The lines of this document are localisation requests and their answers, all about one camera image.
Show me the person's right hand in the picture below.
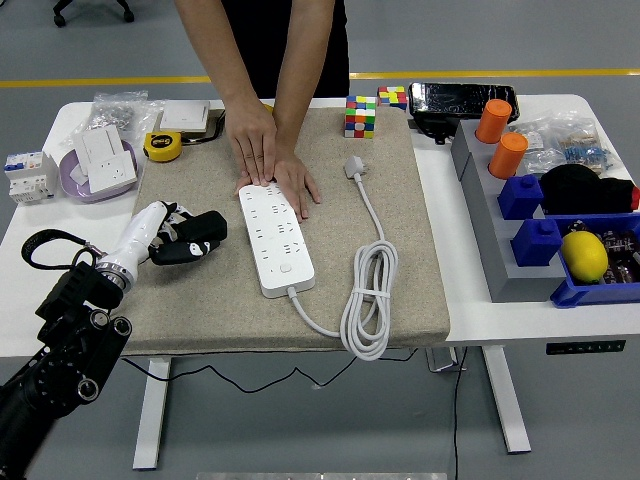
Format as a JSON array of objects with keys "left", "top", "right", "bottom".
[{"left": 223, "top": 98, "right": 279, "bottom": 196}]

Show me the person's left hand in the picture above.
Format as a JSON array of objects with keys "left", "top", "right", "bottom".
[{"left": 272, "top": 151, "right": 322, "bottom": 224}]

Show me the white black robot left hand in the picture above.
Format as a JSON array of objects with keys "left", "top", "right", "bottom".
[{"left": 99, "top": 200, "right": 224, "bottom": 277}]

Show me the white power strip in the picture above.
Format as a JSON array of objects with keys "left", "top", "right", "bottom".
[{"left": 238, "top": 182, "right": 316, "bottom": 299}]

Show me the black plug adapter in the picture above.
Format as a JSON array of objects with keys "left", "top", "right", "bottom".
[{"left": 172, "top": 209, "right": 229, "bottom": 244}]

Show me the black plug cord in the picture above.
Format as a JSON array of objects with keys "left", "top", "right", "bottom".
[{"left": 122, "top": 347, "right": 419, "bottom": 395}]

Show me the grey-brown mat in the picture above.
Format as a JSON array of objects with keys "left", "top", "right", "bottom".
[{"left": 102, "top": 105, "right": 451, "bottom": 357}]

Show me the purple plate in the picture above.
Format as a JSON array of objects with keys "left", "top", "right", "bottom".
[{"left": 58, "top": 139, "right": 139, "bottom": 204}]

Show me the large colourful puzzle cube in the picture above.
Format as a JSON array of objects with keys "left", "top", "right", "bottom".
[{"left": 343, "top": 94, "right": 377, "bottom": 140}]

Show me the yellow tape measure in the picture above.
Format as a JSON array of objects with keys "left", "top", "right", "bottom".
[{"left": 142, "top": 130, "right": 184, "bottom": 164}]

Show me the white socket back panel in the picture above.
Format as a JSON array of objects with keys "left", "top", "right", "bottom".
[{"left": 72, "top": 124, "right": 126, "bottom": 174}]

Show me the person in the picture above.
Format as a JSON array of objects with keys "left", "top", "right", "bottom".
[{"left": 222, "top": 0, "right": 350, "bottom": 100}]

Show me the plastic bag of metal parts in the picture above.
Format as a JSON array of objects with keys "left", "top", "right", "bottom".
[{"left": 89, "top": 90, "right": 166, "bottom": 144}]

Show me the white circuit breaker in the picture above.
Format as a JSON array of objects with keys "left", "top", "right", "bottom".
[{"left": 3, "top": 150, "right": 60, "bottom": 206}]

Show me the small colourful puzzle cube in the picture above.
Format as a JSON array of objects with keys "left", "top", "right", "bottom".
[{"left": 376, "top": 85, "right": 407, "bottom": 111}]

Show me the white table leg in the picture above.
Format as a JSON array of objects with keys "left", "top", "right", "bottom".
[
  {"left": 132, "top": 355, "right": 172, "bottom": 472},
  {"left": 482, "top": 344, "right": 531, "bottom": 455}
]

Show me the black glossy phone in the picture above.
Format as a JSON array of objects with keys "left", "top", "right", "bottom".
[{"left": 407, "top": 82, "right": 520, "bottom": 121}]

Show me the orange cylinder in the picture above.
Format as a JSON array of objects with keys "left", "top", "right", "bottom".
[
  {"left": 474, "top": 98, "right": 512, "bottom": 144},
  {"left": 488, "top": 132, "right": 529, "bottom": 180}
]

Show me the black office chair base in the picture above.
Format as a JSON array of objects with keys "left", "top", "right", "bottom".
[{"left": 52, "top": 0, "right": 135, "bottom": 29}]

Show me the grey stepped block base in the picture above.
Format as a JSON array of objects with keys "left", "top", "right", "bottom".
[{"left": 449, "top": 119, "right": 569, "bottom": 305}]

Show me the blue square block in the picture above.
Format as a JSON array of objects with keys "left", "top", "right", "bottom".
[
  {"left": 497, "top": 173, "right": 545, "bottom": 221},
  {"left": 509, "top": 218, "right": 564, "bottom": 267}
]

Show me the clear bag of small parts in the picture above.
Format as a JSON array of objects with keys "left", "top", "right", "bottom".
[{"left": 509, "top": 119, "right": 566, "bottom": 175}]

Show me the black cloth with red patch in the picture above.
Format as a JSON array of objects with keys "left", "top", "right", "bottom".
[{"left": 538, "top": 163, "right": 640, "bottom": 216}]

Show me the plastic bag of clips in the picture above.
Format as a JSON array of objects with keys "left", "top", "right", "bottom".
[{"left": 557, "top": 112, "right": 624, "bottom": 179}]

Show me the yellow lemon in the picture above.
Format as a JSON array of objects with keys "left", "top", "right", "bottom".
[{"left": 559, "top": 231, "right": 610, "bottom": 284}]

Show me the blue plastic bin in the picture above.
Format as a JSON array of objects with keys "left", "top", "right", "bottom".
[{"left": 549, "top": 212, "right": 640, "bottom": 309}]

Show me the black table control panel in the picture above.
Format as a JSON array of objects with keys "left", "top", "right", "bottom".
[{"left": 544, "top": 339, "right": 627, "bottom": 356}]

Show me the black strap loop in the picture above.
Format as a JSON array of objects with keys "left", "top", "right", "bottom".
[{"left": 182, "top": 108, "right": 227, "bottom": 146}]

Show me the white power strip cord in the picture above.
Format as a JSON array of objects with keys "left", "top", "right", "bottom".
[{"left": 285, "top": 154, "right": 399, "bottom": 361}]

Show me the white wall socket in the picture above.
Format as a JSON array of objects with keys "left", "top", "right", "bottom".
[{"left": 87, "top": 152, "right": 139, "bottom": 195}]

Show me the white flat switch plate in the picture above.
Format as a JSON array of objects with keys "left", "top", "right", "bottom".
[{"left": 158, "top": 101, "right": 211, "bottom": 134}]

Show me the black hanging cable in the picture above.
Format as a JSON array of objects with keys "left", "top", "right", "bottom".
[{"left": 451, "top": 347, "right": 470, "bottom": 480}]

